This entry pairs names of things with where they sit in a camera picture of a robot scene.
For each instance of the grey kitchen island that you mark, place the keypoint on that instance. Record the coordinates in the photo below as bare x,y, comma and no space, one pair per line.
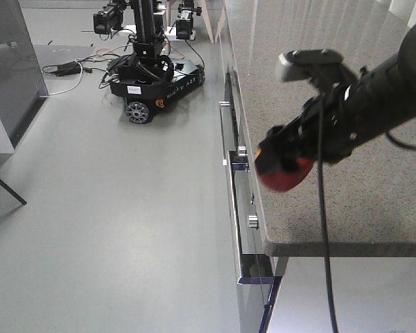
22,87

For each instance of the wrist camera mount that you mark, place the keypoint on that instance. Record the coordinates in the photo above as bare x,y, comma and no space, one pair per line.
322,67

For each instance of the black power adapter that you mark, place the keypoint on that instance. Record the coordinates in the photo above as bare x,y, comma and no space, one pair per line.
69,68

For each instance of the red yellow apple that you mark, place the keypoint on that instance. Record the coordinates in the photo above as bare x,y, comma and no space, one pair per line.
283,181

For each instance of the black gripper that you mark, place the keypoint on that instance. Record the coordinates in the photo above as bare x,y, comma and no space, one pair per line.
323,129

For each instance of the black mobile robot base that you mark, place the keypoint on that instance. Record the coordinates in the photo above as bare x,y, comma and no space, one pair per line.
147,89

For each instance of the black vertical robot column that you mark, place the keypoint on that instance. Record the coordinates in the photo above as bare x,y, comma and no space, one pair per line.
147,43

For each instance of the white shell chair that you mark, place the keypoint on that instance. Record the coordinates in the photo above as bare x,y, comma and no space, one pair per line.
6,219

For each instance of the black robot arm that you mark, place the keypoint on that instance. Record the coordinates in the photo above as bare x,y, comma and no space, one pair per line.
348,111

